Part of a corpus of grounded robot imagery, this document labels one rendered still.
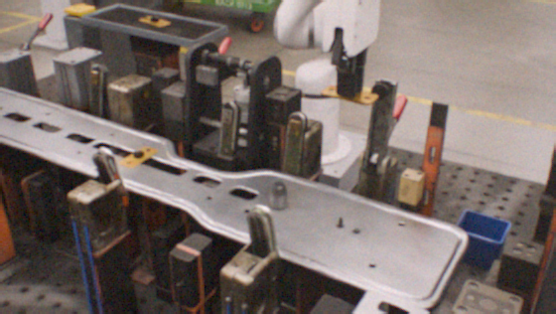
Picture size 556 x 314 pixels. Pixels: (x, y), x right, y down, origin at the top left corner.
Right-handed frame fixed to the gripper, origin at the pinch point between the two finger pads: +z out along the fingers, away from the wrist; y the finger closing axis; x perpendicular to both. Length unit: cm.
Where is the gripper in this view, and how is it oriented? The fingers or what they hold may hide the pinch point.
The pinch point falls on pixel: (349, 80)
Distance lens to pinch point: 94.3
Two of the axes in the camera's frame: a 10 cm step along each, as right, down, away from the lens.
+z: 0.0, 8.7, 4.9
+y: -5.1, 4.2, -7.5
